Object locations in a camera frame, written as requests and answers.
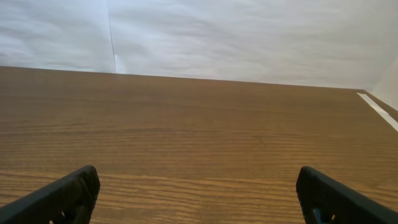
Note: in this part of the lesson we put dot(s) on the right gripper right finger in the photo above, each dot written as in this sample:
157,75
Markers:
335,199

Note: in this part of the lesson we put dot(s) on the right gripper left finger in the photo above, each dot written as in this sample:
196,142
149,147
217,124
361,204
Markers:
62,199

